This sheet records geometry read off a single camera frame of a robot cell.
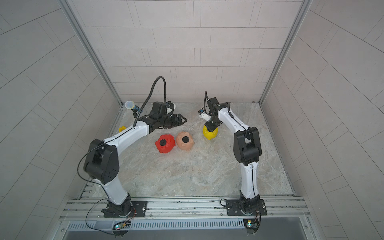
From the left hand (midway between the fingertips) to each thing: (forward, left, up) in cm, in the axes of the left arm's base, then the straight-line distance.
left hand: (185, 119), depth 87 cm
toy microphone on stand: (+4, +31, +7) cm, 32 cm away
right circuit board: (-49, -33, -16) cm, 61 cm away
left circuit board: (-49, +25, -12) cm, 56 cm away
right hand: (+3, -16, -9) cm, 19 cm away
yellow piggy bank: (-4, -15, -10) cm, 19 cm away
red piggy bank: (-13, +9, -8) cm, 17 cm away
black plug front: (-9, 0, -7) cm, 11 cm away
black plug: (-11, +13, -7) cm, 18 cm away
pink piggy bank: (-12, +3, -8) cm, 15 cm away
